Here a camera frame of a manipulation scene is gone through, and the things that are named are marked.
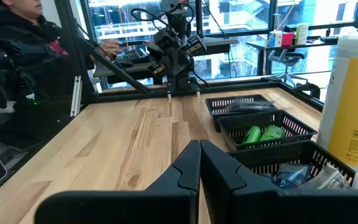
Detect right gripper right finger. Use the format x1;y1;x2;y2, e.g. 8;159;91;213
200;139;358;224

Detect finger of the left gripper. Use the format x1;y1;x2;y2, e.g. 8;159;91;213
180;58;192;81
169;64;182;82

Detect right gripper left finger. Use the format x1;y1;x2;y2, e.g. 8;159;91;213
34;139;201;224

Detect dark blue squeeze tube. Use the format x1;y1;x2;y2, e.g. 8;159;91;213
273;162;314;190

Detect small green bottle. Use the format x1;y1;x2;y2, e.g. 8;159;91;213
259;124;287;142
242;124;262;145

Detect black computer desk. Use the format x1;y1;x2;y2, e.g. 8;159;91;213
93;57;167;86

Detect black slotted plastic basket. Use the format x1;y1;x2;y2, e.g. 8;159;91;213
227;139;357;191
204;93;280;133
216;109;318;152

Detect backlit computer keyboard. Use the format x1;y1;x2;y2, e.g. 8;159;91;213
116;47;151;65

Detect black diagonal strut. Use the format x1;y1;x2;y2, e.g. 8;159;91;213
75;29;154;95

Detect black side table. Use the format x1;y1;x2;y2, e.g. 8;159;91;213
246;35;343;77

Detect person's hand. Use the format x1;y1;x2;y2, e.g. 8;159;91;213
99;39;122;58

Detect blue white box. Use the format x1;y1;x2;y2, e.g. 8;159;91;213
268;30;283;49

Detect pink box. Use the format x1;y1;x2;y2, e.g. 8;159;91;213
281;32;295;48

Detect grey office chair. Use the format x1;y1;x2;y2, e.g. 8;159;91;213
267;49;310;88

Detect silver aluminium extrusion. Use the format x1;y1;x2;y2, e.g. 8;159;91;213
70;75;83;118

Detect white yellow wipes canister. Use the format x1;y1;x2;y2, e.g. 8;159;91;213
315;30;358;168

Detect person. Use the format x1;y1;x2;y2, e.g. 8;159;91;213
0;0;122;150

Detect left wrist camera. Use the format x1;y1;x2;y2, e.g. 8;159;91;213
153;28;175;49

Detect black aluminium table frame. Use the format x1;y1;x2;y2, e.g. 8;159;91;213
0;77;326;206

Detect black vertical frame post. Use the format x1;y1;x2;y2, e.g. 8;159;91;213
53;0;98;106

